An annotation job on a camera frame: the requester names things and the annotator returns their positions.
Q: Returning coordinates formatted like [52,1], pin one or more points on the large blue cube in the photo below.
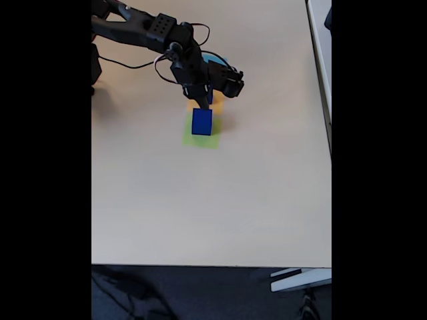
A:
[201,123]

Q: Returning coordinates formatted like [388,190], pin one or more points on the white side table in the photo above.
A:
[322,66]

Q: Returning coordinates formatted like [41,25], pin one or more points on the white table foot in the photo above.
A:
[300,281]

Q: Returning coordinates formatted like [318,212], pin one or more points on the green paper square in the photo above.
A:
[200,141]

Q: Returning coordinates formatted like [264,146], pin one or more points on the orange paper square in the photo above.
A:
[218,105]

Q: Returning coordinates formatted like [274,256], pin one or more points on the black stand leg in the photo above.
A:
[308,306]

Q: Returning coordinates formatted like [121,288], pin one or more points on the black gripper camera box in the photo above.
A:
[195,90]

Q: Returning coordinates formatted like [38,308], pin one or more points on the medium blue cube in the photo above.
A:
[210,98]

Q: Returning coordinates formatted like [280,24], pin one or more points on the dark blue object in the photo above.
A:
[328,18]

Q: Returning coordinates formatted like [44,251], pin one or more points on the blue paper square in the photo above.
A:
[213,58]

